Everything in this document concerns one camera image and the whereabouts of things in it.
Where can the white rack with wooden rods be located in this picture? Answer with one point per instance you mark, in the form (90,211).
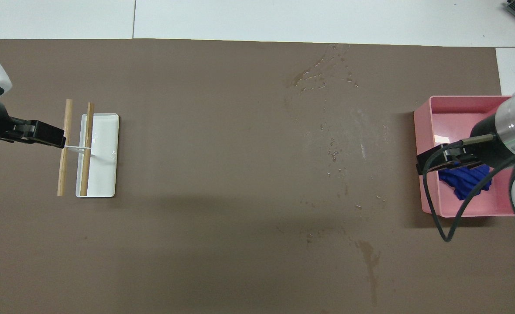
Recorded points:
(104,174)

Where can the brown table mat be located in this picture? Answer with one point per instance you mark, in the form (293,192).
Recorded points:
(218,196)

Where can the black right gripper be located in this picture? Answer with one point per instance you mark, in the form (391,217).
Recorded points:
(486,139)

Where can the dark blue towel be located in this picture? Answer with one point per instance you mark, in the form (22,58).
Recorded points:
(465,183)

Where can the pink plastic bin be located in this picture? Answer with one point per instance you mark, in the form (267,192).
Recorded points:
(454,117)

